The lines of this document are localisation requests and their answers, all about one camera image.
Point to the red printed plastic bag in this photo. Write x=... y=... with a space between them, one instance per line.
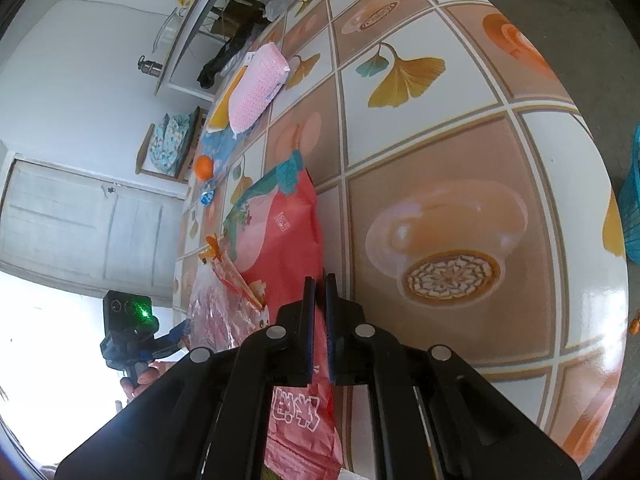
x=285 y=240

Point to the floral cushion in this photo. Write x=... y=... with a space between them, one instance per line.
x=172 y=140

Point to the clear plastic wrapper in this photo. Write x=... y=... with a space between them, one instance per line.
x=215 y=310

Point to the white door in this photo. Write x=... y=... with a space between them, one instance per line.
x=75 y=225

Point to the teal basket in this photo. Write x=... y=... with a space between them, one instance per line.
x=631 y=210

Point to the blue plastic wrapper bag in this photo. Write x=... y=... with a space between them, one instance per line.
x=220 y=147

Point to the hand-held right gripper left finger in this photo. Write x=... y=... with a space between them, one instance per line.
x=310 y=320

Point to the orange tangerine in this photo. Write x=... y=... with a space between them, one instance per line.
x=204 y=167

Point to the person's left hand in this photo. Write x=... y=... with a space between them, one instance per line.
x=142 y=377

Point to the white desk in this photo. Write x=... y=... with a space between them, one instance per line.
x=200 y=0

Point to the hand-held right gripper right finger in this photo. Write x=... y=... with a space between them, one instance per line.
x=331 y=320

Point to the black bag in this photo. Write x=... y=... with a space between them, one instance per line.
x=215 y=67

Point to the brown paper bag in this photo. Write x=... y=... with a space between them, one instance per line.
x=235 y=20

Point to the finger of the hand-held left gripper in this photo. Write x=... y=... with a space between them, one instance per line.
x=172 y=336

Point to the metal thermos jug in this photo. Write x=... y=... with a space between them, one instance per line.
x=150 y=66

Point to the wooden chair with cushion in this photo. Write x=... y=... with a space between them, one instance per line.
x=145 y=152

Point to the pink dotted packet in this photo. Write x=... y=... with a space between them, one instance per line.
x=257 y=85

